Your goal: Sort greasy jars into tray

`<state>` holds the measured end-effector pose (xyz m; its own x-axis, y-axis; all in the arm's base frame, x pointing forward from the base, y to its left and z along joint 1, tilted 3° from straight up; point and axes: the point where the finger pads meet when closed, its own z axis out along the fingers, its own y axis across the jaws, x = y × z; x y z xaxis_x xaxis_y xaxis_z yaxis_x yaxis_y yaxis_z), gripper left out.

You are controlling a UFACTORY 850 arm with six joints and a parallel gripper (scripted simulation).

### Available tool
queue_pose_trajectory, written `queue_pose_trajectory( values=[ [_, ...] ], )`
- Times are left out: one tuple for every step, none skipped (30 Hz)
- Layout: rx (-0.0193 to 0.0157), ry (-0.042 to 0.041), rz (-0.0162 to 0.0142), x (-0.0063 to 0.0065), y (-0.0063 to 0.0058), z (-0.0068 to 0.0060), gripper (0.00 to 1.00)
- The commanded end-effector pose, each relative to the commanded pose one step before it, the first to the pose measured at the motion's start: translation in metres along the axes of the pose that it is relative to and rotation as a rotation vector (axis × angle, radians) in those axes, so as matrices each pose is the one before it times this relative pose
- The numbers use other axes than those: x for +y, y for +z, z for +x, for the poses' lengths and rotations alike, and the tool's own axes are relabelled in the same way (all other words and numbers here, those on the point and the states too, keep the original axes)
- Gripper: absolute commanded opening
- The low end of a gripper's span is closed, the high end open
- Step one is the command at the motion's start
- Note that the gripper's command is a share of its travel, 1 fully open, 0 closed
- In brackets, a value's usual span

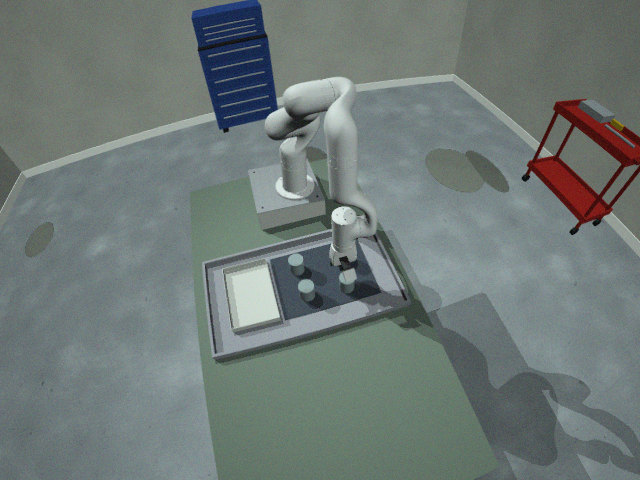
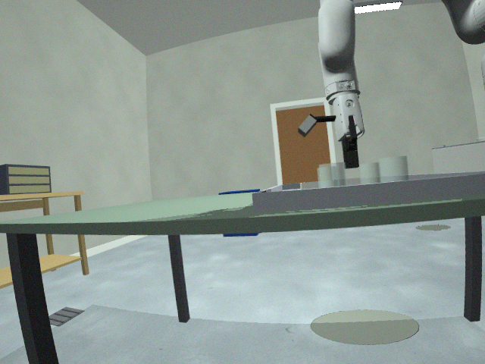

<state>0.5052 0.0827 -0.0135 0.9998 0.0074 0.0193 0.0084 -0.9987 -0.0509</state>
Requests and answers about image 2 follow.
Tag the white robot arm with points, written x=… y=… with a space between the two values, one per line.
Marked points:
x=336 y=27

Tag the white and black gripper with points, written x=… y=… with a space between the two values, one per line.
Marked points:
x=347 y=109

